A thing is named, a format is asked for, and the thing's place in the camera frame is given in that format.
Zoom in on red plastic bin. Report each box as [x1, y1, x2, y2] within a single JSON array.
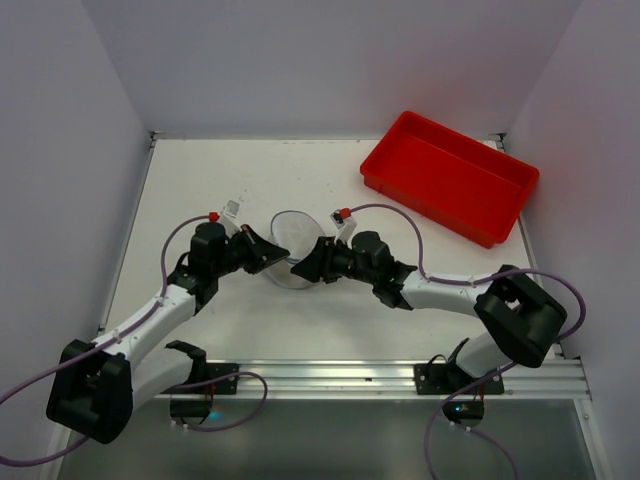
[[360, 111, 539, 249]]

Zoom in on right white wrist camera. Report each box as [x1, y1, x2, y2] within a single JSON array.
[[330, 208, 357, 244]]

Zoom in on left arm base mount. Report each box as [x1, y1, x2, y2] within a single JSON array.
[[167, 362, 239, 425]]

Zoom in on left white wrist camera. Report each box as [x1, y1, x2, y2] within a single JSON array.
[[218, 200, 240, 238]]

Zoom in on white mesh laundry bag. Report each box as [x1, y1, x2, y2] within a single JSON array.
[[265, 210, 325, 290]]

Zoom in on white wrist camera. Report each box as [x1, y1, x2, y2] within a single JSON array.
[[330, 208, 357, 244], [218, 200, 240, 238]]

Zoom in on aluminium front rail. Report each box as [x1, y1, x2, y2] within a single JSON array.
[[149, 357, 591, 401]]

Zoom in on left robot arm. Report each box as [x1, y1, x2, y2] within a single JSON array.
[[46, 222, 289, 444]]

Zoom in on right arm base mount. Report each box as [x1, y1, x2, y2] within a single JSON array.
[[413, 353, 505, 428]]

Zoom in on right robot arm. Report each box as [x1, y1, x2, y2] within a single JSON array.
[[291, 231, 567, 379]]

